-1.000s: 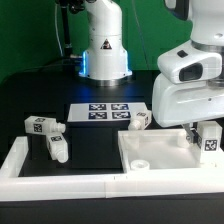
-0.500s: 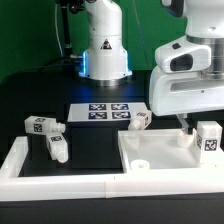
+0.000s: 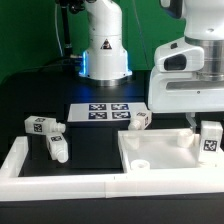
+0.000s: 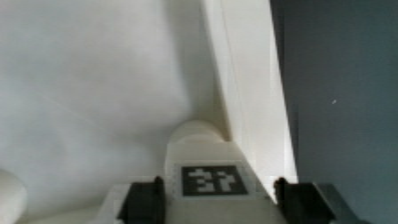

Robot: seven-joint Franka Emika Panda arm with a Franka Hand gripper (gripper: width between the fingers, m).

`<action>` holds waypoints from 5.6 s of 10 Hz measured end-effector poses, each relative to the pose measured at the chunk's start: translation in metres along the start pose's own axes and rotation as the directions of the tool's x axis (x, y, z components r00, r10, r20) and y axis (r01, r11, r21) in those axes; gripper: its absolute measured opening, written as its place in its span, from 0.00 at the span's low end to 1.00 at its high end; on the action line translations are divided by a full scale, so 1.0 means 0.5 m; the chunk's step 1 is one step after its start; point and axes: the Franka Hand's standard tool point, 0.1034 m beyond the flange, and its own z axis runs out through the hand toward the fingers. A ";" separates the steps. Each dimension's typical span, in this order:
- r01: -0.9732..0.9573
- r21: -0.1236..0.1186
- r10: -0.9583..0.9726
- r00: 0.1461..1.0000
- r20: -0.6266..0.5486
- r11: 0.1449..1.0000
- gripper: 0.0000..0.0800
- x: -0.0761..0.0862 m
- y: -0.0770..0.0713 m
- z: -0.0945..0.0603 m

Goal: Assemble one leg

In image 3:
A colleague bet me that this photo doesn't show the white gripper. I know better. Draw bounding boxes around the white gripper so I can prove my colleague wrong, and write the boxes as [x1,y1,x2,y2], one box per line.
[148,68,224,132]

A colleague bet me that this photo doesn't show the white square tabletop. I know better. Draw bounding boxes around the white square tabletop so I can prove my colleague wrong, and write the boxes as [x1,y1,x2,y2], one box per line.
[118,129,224,174]

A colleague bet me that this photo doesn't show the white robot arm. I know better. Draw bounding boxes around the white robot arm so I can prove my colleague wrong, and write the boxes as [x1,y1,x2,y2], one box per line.
[78,0,224,113]

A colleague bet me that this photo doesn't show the white sheet with tags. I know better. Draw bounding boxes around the white sheet with tags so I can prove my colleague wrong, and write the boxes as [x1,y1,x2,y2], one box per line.
[68,102,147,122]

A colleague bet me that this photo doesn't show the white U-shaped obstacle fence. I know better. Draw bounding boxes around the white U-shaped obstacle fence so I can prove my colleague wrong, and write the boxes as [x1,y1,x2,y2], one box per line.
[0,137,224,202]

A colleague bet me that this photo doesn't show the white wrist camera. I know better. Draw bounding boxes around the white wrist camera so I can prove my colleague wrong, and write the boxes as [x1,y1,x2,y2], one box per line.
[154,38,204,73]

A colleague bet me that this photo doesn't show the black cables on table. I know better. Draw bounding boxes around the black cables on table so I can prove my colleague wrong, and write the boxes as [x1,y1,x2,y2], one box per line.
[9,54,84,76]

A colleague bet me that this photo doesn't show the black camera stand pole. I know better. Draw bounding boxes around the black camera stand pole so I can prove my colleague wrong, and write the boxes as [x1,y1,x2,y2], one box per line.
[55,0,85,58]

